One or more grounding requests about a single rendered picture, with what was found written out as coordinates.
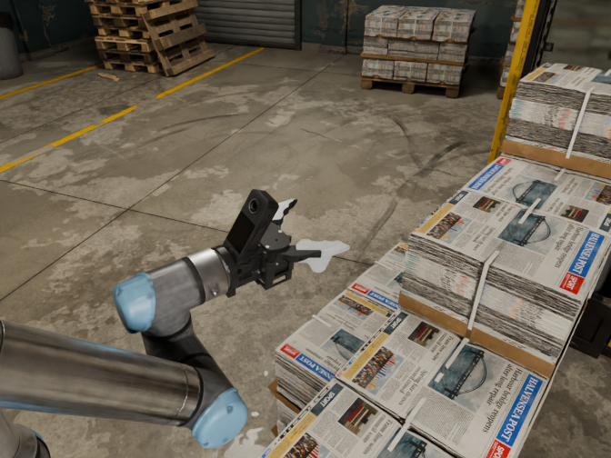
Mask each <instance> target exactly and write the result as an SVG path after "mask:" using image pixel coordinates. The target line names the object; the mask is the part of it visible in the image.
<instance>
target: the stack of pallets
mask: <svg viewBox="0 0 611 458"><path fill-rule="evenodd" d="M85 2H87V3H88V5H89V6H90V10H91V12H90V14H91V15H92V17H93V20H94V25H96V27H97V28H98V32H99V36H97V37H95V42H96V46H97V48H98V49H97V50H98V53H99V56H100V60H103V62H104V63H105V70H114V69H116V68H118V67H121V66H123V65H124V66H125V71H126V72H133V73H134V72H136V71H139V70H141V69H143V68H146V67H147V69H148V73H149V74H157V73H159V72H161V71H163V68H162V66H161V67H159V60H158V58H157V56H158V53H157V52H156V51H155V49H154V48H153V45H152V43H151V41H152V39H151V36H150V37H149V35H148V30H147V28H146V25H144V23H143V20H142V18H141V16H140V14H141V13H144V12H147V11H149V10H153V9H156V8H160V7H164V6H168V5H174V4H171V2H170V0H85ZM102 6H110V8H106V9H103V8H102ZM106 18H114V19H110V20H106ZM167 22H169V20H168V19H166V20H163V21H160V22H157V23H154V25H155V26H156V25H161V24H164V23H167ZM191 26H192V23H191V24H188V25H183V26H180V27H179V28H180V30H184V29H186V28H189V27H191ZM110 29H113V30H115V31H111V32H110ZM173 32H174V31H173V29H172V30H169V31H166V32H163V33H161V34H158V35H159V38H160V37H163V36H166V35H170V34H172V33H173ZM108 42H112V43H108ZM111 53H112V54H111Z"/></svg>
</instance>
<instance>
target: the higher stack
mask: <svg viewBox="0 0 611 458"><path fill-rule="evenodd" d="M518 82H519V84H518V86H517V89H516V95H515V98H514V99H513V102H512V107H511V110H510V111H509V113H510V114H509V119H510V120H509V121H508V122H509V123H508V124H507V125H508V127H507V130H506V138H505V139H507V140H511V141H515V142H519V143H522V144H530V145H533V146H537V147H541V148H545V149H550V150H554V151H558V152H562V153H566V158H569V156H570V155H571V154H572V155H577V156H581V157H584V158H588V159H592V160H596V161H599V162H604V163H608V164H611V70H610V69H609V70H608V71H607V72H605V71H602V70H599V69H595V68H590V67H583V66H578V65H565V64H556V63H546V64H544V65H541V66H539V67H538V68H537V69H536V70H534V71H532V72H531V73H529V74H528V75H526V76H525V77H523V78H522V79H521V80H519V81H518ZM500 156H503V157H507V158H513V159H516V160H520V161H525V162H528V163H531V164H538V165H541V166H544V167H548V168H551V169H553V170H555V171H557V172H559V173H560V171H561V170H563V171H565V172H564V174H572V175H578V176H582V177H585V178H589V179H593V180H596V181H599V182H603V183H607V184H611V179H608V178H605V177H601V176H597V175H593V174H587V173H583V172H579V171H576V170H572V169H568V168H564V167H561V166H557V165H553V164H548V163H544V162H540V161H537V160H533V159H529V158H525V157H522V156H518V155H514V154H508V153H504V152H503V153H502V154H501V155H500Z"/></svg>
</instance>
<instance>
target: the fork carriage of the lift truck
mask: <svg viewBox="0 0 611 458"><path fill-rule="evenodd" d="M610 334H611V299H610V298H608V297H605V296H603V295H601V294H597V293H594V292H592V295H591V297H590V300H589V302H588V304H587V306H586V309H585V310H584V312H583V314H582V317H581V319H580V321H579V323H578V325H577V327H576V329H575V332H574V334H573V336H572V338H571V341H570V343H569V345H568V346H569V347H571V348H573V349H576V350H578V351H579V352H581V353H585V354H587V355H589V356H591V357H594V358H596V359H597V358H598V356H599V355H600V353H601V351H602V349H603V347H604V345H605V343H606V341H607V339H608V337H609V335H610Z"/></svg>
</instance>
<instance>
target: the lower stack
mask: <svg viewBox="0 0 611 458"><path fill-rule="evenodd" d="M407 248H408V244H404V243H402V242H400V243H398V244H397V245H396V246H394V247H393V248H392V249H391V250H390V251H389V252H387V253H386V254H385V255H384V256H383V257H382V258H381V259H380V260H379V261H378V262H377V261H375V265H373V266H371V267H370V268H369V269H367V270H366V271H365V272H364V273H363V274H361V275H360V276H359V277H358V278H357V279H356V280H355V281H354V282H353V283H352V284H350V285H349V286H348V287H347V289H346V290H344V291H343V292H342V293H341V294H340V295H338V296H337V297H336V298H335V299H334V300H332V301H331V302H330V303H329V304H328V305H326V306H325V307H324V308H323V309H322V310H321V311H320V312H319V313H318V314H317V315H316V316H315V315H312V319H311V320H310V321H308V322H306V323H305V324H304V325H302V326H301V327H300V328H299V329H298V330H296V331H295V332H294V333H293V334H292V335H290V336H289V337H288V338H287V339H286V340H285V341H284V342H283V343H281V344H280V345H279V346H278V347H277V348H276V349H275V353H276V355H275V371H276V373H275V375H276V376H277V377H278V378H277V383H278V386H277V392H278V393H279V394H280V395H282V396H283V397H284V398H286V399H287V401H288V402H290V403H291V404H293V405H294V406H295V407H296V408H298V409H299V410H300V411H302V410H303V409H304V408H305V407H306V406H307V405H308V404H309V403H310V402H311V401H312V400H313V399H314V398H315V397H316V395H317V394H318V393H319V392H320V391H321V390H322V389H323V388H324V387H325V386H326V385H327V384H328V383H329V382H330V381H331V380H332V379H333V378H335V375H336V374H337V373H338V372H339V371H340V370H341V369H342V367H343V366H344V365H345V364H346V363H347V362H348V361H349V360H350V358H351V357H352V356H353V355H354V354H355V353H356V352H357V351H358V350H359V349H360V348H361V347H362V345H363V344H364V343H365V342H366V341H367V340H368V339H369V338H370V337H371V336H372V335H373V334H374V333H375V332H376V330H377V329H378V328H379V327H380V326H381V325H382V324H383V323H384V322H385V321H386V320H387V319H388V318H389V317H390V316H391V315H392V314H393V313H394V312H395V311H396V310H397V309H398V308H400V307H401V305H399V304H398V298H399V292H400V291H401V290H402V289H403V288H402V285H403V283H402V282H403V281H402V280H403V278H402V277H403V274H404V268H403V263H404V262H405V256H406V254H405V252H406V250H407ZM276 405H277V411H278V412H279V414H278V415H279V416H278V418H279V420H278V421H277V428H278V429H277V431H278V435H279V434H280V433H281V432H282V431H283V430H284V429H285V428H286V427H287V426H288V425H289V424H290V423H291V422H292V421H293V420H294V419H295V418H296V417H297V416H298V414H297V413H295V412H294V411H293V410H291V409H290V408H289V407H287V406H286V405H285V404H283V403H282V402H280V401H279V400H278V401H277V403H276Z"/></svg>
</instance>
